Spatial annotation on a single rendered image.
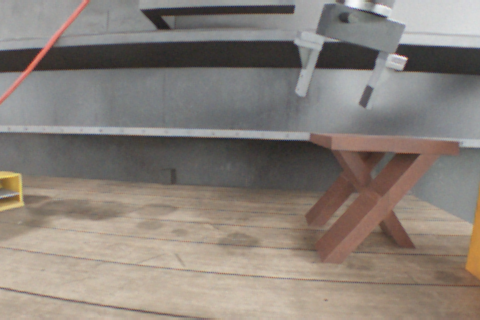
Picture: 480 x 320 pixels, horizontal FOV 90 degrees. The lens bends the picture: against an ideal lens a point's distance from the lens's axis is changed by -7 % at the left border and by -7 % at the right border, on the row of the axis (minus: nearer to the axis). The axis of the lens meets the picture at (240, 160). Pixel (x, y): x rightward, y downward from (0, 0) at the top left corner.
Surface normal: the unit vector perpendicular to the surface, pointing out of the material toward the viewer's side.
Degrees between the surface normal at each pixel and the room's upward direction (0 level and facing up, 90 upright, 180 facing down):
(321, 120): 90
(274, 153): 90
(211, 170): 90
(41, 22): 87
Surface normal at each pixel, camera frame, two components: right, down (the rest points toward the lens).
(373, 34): 0.09, 0.51
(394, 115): -0.10, 0.13
